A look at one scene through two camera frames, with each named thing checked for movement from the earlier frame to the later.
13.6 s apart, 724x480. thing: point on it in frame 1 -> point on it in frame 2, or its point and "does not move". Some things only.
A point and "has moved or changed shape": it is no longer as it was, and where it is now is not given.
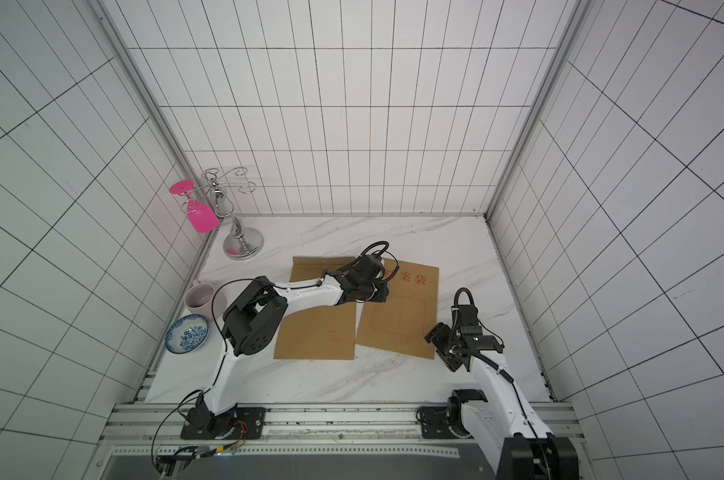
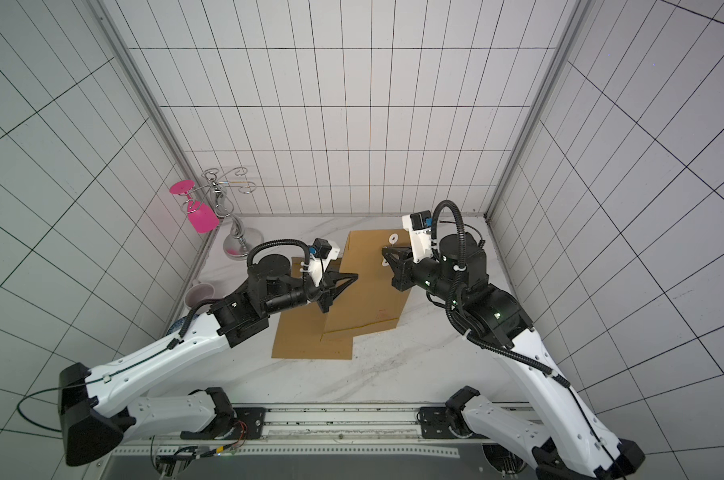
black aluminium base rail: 145,428 does not move
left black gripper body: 375,293 -> 314,293
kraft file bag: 406,322 has moved or changed shape
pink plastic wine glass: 200,216 does not move
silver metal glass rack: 241,242 does not move
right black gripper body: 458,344 -> 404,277
